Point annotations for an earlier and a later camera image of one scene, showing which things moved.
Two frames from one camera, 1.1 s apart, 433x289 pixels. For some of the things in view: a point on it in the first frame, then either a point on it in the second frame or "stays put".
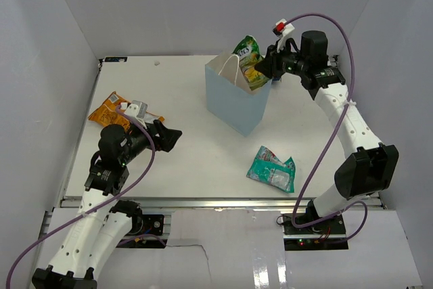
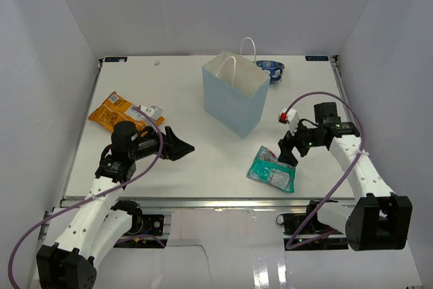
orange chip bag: (107, 115) stays put
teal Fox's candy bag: (268, 168) stays put
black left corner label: (116, 59) stays put
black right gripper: (270, 65) → (287, 145)
